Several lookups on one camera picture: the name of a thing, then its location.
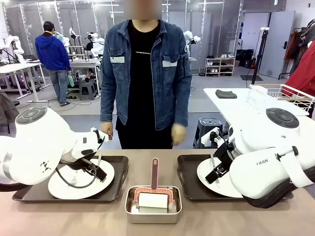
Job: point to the person left forearm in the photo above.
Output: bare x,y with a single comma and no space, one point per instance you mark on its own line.
180,103

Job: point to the black bags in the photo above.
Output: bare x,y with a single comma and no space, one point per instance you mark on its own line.
244,57

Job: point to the folded dark grey cloth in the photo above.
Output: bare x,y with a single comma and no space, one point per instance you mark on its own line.
226,94

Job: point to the black plastic stool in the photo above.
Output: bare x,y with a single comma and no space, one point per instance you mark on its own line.
206,125

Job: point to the silver table knife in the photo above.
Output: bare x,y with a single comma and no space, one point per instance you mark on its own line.
212,162
99,159

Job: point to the grey plastic step stool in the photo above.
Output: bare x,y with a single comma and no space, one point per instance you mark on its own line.
87,89

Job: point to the rectangular steel tray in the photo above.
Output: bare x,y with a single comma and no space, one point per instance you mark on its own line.
152,217

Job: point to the person in denim jacket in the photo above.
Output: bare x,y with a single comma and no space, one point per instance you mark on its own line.
142,73

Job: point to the clear cutlery holder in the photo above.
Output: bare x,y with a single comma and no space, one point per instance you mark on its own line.
257,94

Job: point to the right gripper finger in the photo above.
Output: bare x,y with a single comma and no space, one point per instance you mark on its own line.
211,177
221,172

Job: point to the person right forearm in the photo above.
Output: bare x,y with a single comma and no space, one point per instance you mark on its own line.
107,103

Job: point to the white round plate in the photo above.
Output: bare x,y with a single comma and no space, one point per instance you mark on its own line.
206,167
108,169

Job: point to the person left hand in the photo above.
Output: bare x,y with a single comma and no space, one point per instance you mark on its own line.
178,134

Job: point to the wooden shoe rack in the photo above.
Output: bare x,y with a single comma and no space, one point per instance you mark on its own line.
220,66

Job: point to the white background desk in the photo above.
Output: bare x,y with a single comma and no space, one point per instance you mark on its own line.
19,67

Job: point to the black metal frame shelf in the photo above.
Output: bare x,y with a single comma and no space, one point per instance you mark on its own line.
78,52

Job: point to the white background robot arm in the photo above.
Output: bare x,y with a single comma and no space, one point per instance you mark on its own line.
97,48
65,40
189,35
72,32
17,49

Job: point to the dark grey draped jacket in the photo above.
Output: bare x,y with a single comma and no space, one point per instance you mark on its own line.
6,110

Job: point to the brown hanging jacket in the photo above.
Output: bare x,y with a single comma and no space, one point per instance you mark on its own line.
291,46

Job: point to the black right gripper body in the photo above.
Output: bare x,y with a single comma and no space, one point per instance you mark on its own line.
224,153

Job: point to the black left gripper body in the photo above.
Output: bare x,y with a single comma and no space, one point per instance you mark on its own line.
78,159

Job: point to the red hanging coat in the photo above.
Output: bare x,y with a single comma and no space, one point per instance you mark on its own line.
305,71

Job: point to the person right hand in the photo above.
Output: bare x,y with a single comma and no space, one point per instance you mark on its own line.
107,129

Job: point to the dark brown serving tray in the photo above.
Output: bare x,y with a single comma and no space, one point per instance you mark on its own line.
118,172
188,177

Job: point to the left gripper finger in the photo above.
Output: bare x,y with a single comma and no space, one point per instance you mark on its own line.
102,175
91,165

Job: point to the grey door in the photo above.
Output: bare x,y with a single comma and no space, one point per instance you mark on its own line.
275,49

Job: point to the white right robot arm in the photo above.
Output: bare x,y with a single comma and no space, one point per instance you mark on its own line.
258,172

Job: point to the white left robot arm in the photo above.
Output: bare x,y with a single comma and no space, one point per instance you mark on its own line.
37,137

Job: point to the person in blue hoodie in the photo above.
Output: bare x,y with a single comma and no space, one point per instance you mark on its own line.
53,52

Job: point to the white side table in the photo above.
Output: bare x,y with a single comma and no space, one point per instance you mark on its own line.
236,104

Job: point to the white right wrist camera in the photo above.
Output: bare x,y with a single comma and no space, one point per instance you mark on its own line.
209,137

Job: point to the black camera tripod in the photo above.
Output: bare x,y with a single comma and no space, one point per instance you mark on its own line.
258,64

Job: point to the black floor mat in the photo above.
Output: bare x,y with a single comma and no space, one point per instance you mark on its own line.
251,77

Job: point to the white topped work table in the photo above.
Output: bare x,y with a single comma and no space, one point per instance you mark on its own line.
83,64

